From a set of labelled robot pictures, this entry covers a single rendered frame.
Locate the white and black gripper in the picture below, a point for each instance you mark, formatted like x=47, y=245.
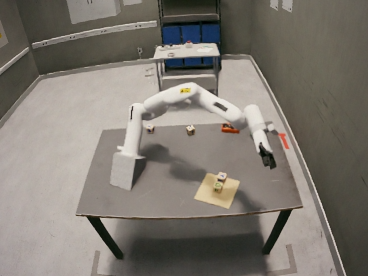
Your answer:
x=261, y=139

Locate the tan square mat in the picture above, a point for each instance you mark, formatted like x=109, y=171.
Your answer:
x=223, y=199

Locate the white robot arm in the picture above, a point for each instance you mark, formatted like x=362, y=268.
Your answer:
x=177, y=97

